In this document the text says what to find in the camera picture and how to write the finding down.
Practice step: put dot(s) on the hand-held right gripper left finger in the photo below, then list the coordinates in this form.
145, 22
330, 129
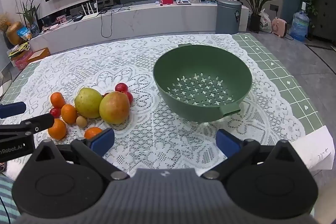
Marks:
103, 140

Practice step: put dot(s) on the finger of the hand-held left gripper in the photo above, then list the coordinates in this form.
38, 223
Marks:
11, 109
34, 124

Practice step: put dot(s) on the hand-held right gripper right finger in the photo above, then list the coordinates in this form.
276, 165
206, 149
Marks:
227, 141

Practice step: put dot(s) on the orange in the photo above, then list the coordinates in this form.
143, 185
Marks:
57, 100
92, 132
57, 129
69, 113

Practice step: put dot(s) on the small brown longan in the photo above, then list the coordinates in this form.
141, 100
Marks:
81, 121

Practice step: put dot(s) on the red-yellow mango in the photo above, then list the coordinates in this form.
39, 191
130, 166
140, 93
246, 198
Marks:
114, 107

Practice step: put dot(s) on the green plastic colander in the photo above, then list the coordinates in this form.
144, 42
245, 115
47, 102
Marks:
183, 66

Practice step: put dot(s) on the teal striped cloth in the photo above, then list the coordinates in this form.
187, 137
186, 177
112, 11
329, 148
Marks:
5, 187

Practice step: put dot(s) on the pink box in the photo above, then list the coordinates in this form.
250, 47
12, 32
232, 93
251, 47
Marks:
22, 61

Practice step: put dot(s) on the white lace tablecloth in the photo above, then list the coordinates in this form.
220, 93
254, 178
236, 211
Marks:
157, 134

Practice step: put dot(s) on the yellow snack packets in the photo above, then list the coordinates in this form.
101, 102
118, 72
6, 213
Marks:
18, 49

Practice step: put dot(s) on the orange cardboard box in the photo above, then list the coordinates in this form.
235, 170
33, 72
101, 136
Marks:
39, 54

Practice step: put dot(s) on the blue snack bag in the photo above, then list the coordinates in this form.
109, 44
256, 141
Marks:
24, 33

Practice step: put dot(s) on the gold vase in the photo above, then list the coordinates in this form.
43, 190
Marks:
14, 32

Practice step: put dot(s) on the dried flower bunch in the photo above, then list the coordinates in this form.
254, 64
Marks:
4, 22

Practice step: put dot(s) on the green grid table mat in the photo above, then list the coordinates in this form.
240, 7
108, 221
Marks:
288, 77

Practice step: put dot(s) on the white paper sheet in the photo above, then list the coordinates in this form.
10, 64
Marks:
317, 148

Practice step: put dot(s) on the green plant in vase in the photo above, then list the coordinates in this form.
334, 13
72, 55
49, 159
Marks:
29, 11

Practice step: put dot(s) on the black set-top box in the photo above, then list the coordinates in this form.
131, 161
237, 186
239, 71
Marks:
77, 18

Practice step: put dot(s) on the white router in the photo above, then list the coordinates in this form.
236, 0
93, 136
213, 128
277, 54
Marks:
89, 16

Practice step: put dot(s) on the grey trash can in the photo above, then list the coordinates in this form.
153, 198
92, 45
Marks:
227, 19

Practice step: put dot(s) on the long-leaf potted plant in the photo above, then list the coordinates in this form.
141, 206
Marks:
256, 22

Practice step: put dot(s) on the white plastic bag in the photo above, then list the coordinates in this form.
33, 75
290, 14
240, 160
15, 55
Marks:
265, 23

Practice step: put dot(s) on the pink heater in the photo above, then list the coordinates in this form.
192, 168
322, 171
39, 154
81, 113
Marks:
279, 27

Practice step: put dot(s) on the white marble TV cabinet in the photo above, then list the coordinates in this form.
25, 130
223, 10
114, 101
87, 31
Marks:
157, 19

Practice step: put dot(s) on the blue water bottle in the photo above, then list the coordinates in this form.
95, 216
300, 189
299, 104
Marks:
299, 26

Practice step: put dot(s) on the digital scale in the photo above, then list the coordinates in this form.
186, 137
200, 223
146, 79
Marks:
183, 2

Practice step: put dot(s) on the dark grey cabinet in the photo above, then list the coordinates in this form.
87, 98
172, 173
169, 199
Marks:
325, 14

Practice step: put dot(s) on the pink photo frame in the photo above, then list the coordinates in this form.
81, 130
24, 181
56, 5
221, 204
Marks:
61, 19

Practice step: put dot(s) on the black wall socket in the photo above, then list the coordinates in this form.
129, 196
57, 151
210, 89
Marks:
274, 7

